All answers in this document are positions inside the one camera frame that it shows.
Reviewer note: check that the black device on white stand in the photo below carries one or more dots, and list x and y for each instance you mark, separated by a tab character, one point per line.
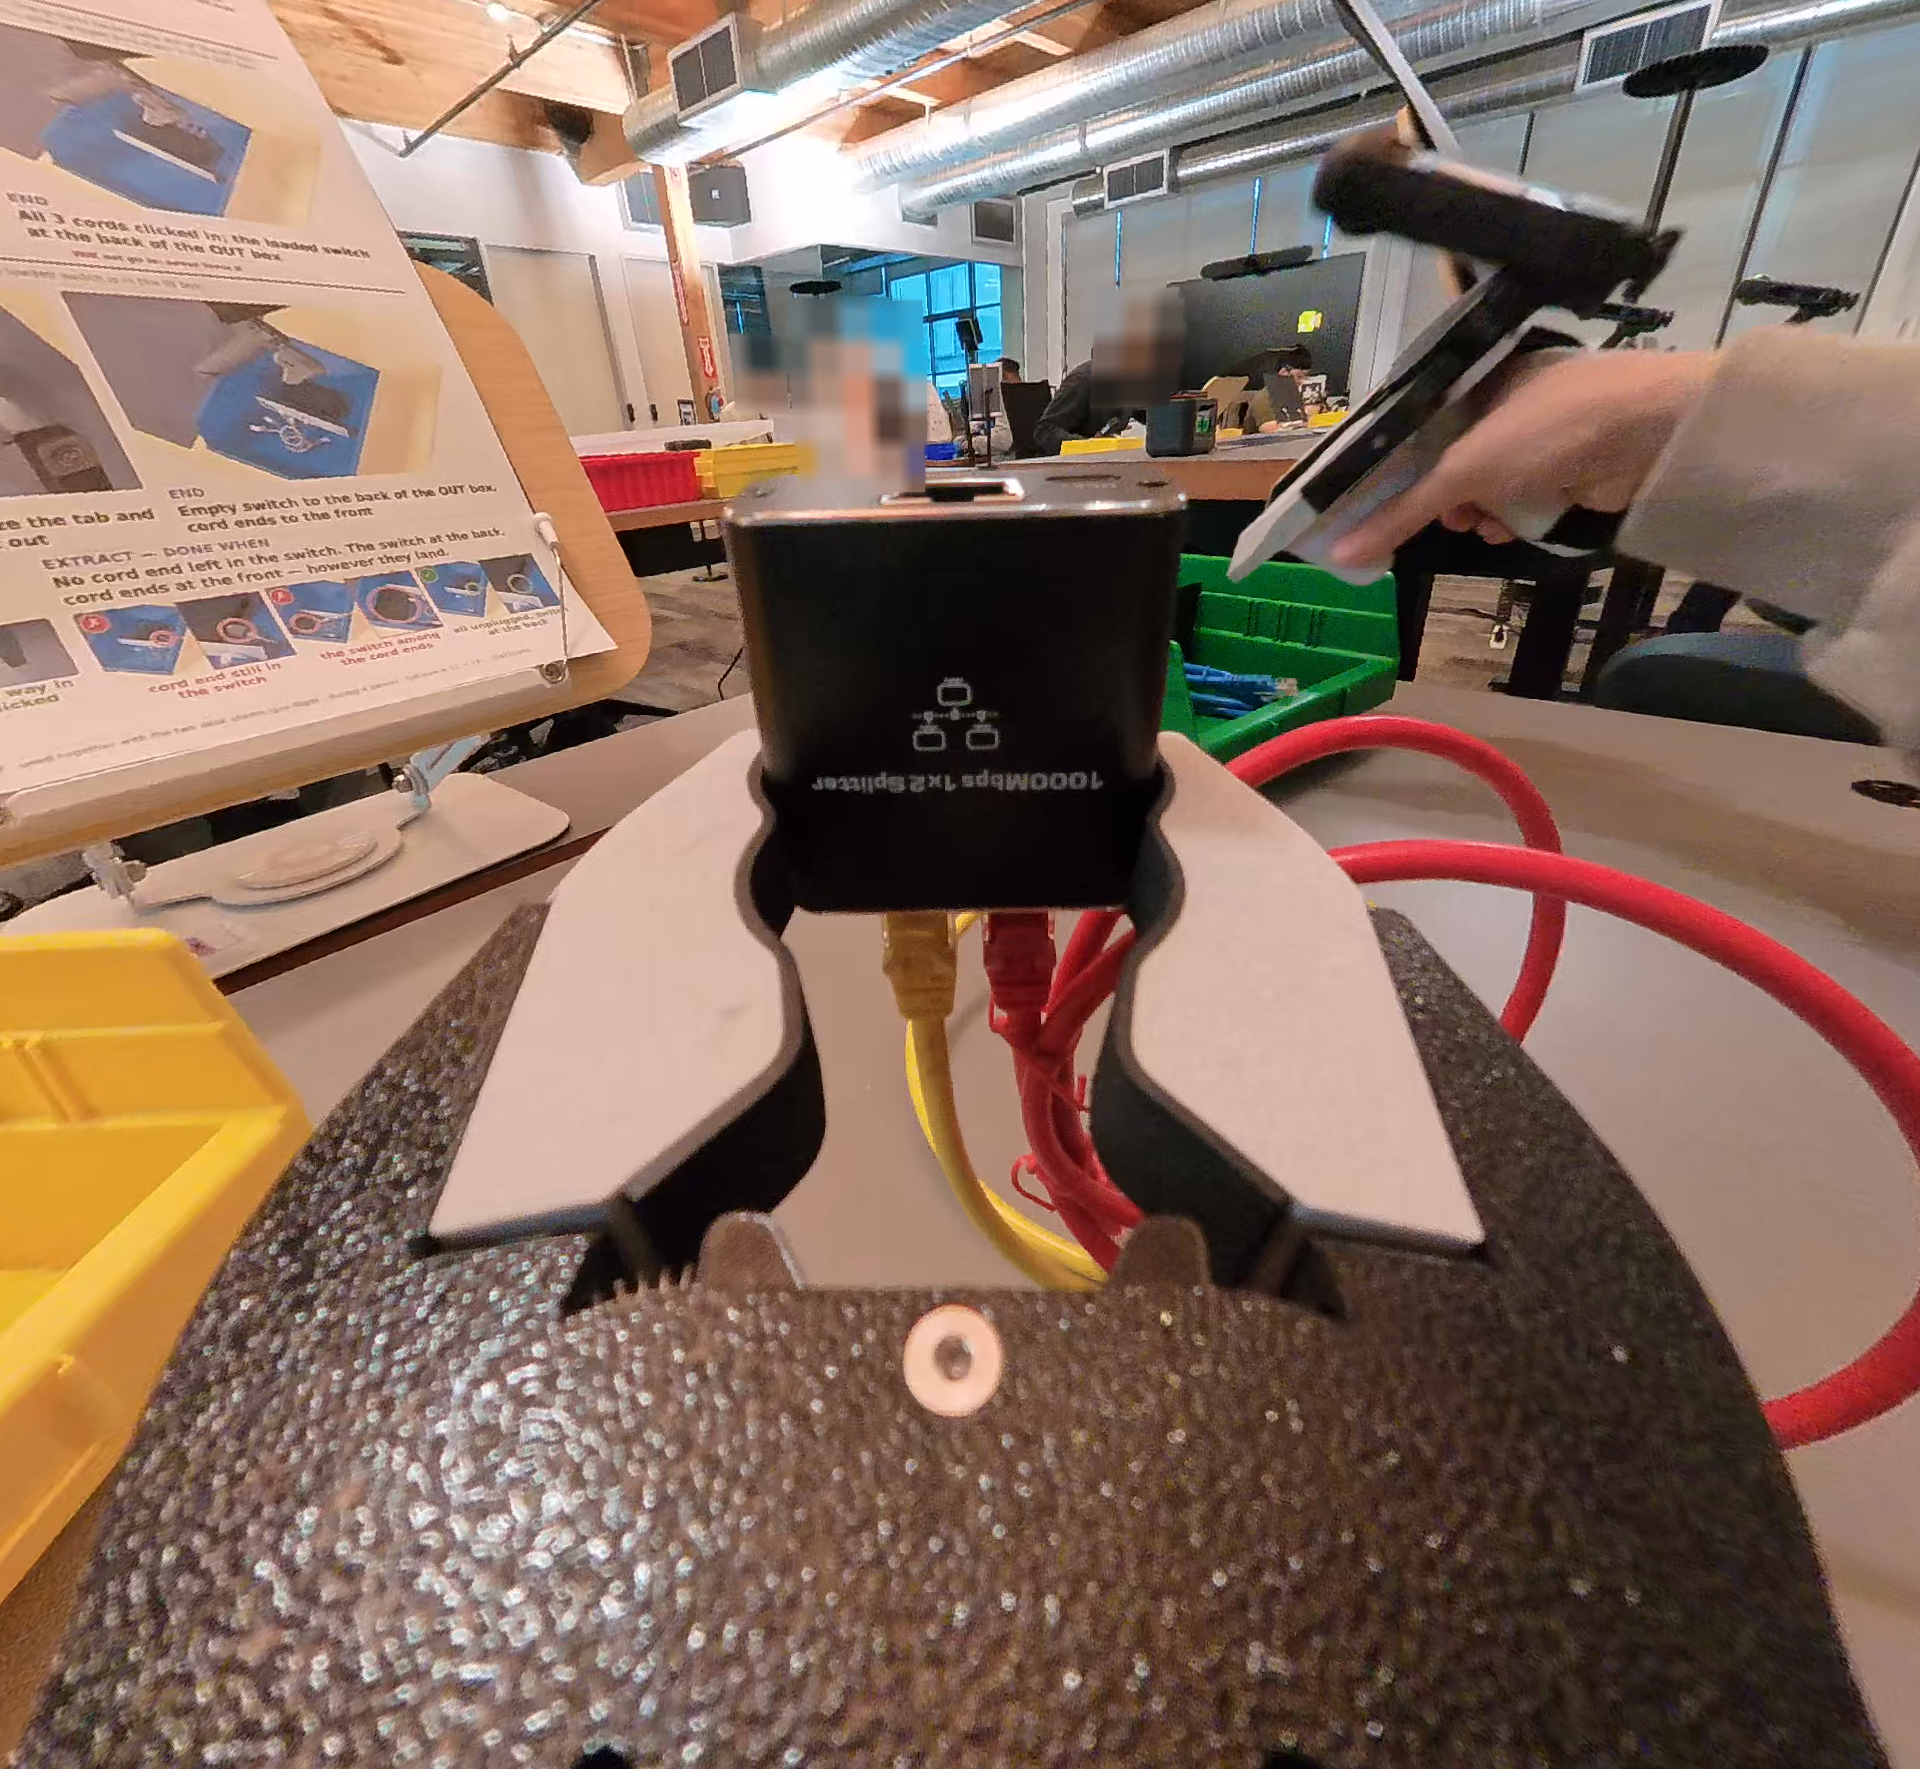
1792	296

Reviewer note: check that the yellow plastic bin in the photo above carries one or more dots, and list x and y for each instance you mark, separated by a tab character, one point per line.
121	1198

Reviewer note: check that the black office chair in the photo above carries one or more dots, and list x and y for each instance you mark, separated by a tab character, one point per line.
1724	681

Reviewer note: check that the black ethernet splitter box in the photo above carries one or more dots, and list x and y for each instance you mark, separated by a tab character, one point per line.
960	629

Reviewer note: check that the wooden instruction board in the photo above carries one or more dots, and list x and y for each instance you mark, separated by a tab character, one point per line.
585	570
1418	127

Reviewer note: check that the printed instruction sheet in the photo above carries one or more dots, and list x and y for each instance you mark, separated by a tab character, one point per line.
225	374

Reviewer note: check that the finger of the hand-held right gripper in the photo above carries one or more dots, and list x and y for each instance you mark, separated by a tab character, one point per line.
1394	464
1351	434

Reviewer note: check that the black floor lamp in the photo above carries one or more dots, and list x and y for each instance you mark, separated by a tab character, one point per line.
1697	70

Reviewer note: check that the wood-edged office table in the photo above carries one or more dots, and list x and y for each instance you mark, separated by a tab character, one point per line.
1245	471

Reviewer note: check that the black desk grommet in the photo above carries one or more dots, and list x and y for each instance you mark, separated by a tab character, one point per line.
1889	791

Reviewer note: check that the person's right hand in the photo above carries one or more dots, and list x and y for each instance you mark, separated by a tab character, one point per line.
1545	449

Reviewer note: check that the black cube device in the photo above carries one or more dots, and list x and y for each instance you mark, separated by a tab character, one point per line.
1181	427

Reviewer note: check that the black wall speaker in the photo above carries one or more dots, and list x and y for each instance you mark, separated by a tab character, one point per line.
721	195

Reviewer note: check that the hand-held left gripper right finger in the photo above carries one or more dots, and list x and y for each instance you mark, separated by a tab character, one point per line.
1289	1049

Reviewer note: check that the person's right forearm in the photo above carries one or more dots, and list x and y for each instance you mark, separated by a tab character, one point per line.
1799	481

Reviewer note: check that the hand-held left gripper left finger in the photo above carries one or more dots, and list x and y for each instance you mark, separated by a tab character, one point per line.
631	1049

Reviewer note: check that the red parts tray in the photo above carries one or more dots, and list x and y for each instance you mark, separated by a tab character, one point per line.
638	481

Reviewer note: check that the black display screen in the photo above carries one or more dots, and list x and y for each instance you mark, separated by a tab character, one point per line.
1245	315

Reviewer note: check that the green plastic bin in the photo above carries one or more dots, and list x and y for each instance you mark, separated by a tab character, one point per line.
1305	629

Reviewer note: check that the yellow parts tray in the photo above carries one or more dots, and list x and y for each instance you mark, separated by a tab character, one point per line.
759	467

